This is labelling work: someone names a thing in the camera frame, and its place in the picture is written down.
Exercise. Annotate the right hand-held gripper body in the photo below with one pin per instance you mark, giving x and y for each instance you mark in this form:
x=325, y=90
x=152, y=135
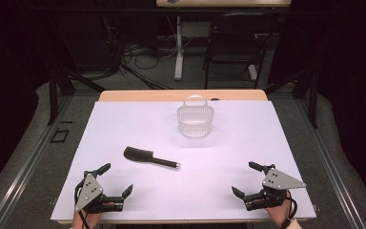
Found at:
x=274, y=186

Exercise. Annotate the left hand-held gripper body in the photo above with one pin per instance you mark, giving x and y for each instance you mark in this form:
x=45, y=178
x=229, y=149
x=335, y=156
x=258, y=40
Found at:
x=90, y=192

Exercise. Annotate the clear plastic basket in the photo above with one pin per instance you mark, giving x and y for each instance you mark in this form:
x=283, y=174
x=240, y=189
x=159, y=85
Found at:
x=195, y=119

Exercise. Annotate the person's right hand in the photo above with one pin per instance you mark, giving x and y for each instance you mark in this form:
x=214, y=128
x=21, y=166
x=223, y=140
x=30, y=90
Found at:
x=281, y=213

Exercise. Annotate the person's left hand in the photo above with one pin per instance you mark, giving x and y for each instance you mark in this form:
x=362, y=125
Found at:
x=87, y=220

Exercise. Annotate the person's right cream sleeve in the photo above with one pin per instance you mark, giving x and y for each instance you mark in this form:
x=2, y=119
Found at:
x=295, y=224

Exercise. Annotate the white table mat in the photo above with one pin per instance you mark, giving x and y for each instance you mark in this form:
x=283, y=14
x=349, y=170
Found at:
x=139, y=127

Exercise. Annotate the short black tape strip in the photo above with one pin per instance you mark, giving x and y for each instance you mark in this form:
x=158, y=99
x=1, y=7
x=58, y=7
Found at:
x=66, y=121

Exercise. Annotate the black metal stand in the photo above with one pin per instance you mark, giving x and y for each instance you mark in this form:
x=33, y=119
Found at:
x=313, y=95
x=53, y=95

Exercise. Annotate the wooden table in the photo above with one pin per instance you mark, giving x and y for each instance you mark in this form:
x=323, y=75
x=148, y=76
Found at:
x=158, y=95

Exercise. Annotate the black chair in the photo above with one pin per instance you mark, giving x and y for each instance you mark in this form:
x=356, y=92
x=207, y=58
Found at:
x=235, y=47

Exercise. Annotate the white-legged desk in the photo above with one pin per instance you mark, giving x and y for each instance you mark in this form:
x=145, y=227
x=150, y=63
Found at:
x=179, y=57

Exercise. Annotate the aluminium floor rail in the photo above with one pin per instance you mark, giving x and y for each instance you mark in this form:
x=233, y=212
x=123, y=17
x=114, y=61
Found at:
x=330, y=165
x=22, y=171

